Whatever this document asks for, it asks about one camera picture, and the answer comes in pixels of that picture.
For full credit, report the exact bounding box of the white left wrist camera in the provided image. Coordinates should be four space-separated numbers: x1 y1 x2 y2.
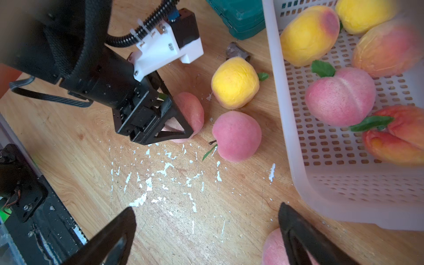
128 8 204 81

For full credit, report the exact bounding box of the red orange peach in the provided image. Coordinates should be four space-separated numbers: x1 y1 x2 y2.
349 105 424 166

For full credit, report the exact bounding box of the pink peach with leaf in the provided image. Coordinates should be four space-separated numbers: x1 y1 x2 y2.
305 60 377 127

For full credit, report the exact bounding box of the white plastic basket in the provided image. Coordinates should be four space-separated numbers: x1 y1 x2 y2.
262 1 424 231

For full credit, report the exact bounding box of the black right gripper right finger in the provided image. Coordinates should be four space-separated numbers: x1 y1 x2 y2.
278 203 358 265

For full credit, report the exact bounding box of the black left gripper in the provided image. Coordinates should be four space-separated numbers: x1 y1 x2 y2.
60 46 194 145

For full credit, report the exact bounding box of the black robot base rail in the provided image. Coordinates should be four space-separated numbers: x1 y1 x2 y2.
0 115 88 265

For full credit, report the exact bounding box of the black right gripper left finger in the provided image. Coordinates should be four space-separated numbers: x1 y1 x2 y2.
64 206 136 265

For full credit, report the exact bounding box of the green plastic tool case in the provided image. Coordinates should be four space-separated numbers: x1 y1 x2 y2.
206 0 266 40

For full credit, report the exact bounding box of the yellow peach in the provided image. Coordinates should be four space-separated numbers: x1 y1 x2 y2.
280 6 340 67
211 57 269 110
335 0 400 35

